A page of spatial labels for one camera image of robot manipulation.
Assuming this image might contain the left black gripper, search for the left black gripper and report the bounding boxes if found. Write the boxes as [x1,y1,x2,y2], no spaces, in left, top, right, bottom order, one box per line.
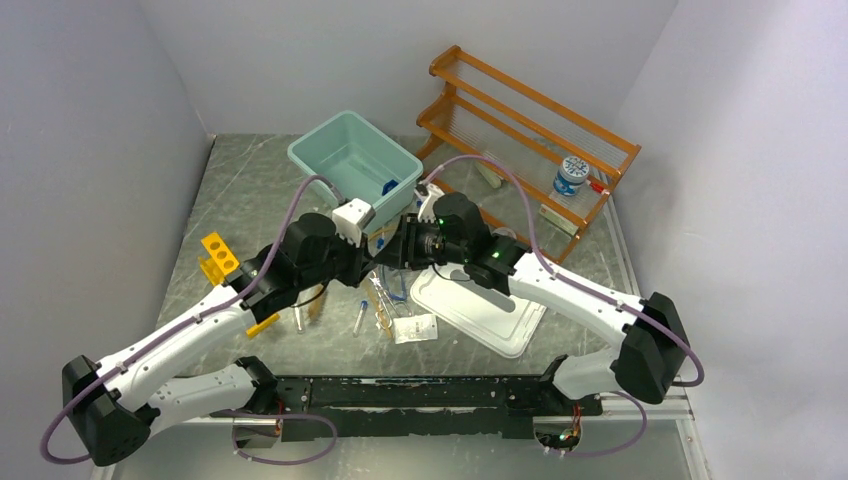
[298,223,378,289]

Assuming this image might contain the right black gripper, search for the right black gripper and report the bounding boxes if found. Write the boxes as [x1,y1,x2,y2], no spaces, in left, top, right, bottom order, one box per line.
[374,212,469,270]

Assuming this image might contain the blue item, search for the blue item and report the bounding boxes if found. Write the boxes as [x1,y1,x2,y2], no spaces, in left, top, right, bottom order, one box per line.
[381,179,399,196]

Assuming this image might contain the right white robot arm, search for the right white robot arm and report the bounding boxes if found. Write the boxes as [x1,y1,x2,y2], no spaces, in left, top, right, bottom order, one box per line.
[375,192,689,414]

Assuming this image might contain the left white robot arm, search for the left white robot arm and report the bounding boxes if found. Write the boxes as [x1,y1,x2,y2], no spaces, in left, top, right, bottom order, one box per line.
[61,201,374,466]

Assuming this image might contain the blue safety glasses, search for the blue safety glasses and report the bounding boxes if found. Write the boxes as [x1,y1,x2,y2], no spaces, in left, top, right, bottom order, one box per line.
[379,266,409,302]

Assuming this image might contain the yellow rubber tubing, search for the yellow rubber tubing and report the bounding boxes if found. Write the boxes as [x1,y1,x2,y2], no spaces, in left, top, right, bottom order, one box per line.
[368,225,398,241]

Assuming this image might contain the brown test tube brush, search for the brown test tube brush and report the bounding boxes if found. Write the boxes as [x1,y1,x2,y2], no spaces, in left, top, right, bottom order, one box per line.
[307,291,327,324]

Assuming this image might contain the metal crucible tongs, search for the metal crucible tongs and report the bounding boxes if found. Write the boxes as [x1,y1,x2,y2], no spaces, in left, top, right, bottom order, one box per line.
[369,271,413,340]

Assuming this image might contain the clear glass test tube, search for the clear glass test tube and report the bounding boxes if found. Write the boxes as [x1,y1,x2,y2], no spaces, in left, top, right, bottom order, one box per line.
[293,307,307,334]

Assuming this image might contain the small white plastic bag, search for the small white plastic bag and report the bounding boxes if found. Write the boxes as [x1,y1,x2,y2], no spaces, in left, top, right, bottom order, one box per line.
[393,313,438,345]

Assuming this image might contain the light green plastic bin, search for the light green plastic bin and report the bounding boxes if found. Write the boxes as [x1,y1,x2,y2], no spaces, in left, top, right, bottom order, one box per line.
[287,110,423,233]

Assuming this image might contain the clear round plastic container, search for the clear round plastic container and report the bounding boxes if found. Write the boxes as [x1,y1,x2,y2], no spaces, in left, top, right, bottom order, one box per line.
[492,227,518,241]

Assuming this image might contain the white plastic bin lid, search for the white plastic bin lid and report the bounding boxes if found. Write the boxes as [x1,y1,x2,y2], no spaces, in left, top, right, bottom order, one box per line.
[409,264,546,359]

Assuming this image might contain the yellow test tube rack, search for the yellow test tube rack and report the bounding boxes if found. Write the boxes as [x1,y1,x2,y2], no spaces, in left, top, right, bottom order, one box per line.
[198,232,280,339]

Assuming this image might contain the orange wooden shelf rack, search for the orange wooden shelf rack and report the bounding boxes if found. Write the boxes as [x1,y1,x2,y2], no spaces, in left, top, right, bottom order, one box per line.
[416,45,641,261]

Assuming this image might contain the white green small box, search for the white green small box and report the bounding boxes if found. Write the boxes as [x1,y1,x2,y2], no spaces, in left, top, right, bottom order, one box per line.
[539,204,579,236]

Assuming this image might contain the blue white lidded jar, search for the blue white lidded jar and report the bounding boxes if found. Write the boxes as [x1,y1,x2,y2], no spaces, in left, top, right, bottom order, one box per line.
[553,156,589,196]

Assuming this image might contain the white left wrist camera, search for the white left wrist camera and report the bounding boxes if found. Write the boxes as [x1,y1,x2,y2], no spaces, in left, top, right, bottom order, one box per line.
[330,198,375,247]

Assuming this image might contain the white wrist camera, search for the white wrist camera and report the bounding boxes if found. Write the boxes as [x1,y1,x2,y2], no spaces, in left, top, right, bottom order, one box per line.
[330,198,375,247]
[415,182,444,223]

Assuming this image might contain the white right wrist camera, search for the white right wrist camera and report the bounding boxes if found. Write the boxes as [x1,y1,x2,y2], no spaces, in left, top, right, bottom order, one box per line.
[415,182,444,223]

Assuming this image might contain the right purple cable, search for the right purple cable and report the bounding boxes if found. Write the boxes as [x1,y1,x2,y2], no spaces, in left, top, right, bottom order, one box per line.
[420,154,706,460]

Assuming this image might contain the black mounting rail base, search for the black mounting rail base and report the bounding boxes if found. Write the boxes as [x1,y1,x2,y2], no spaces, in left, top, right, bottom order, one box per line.
[242,374,603,442]

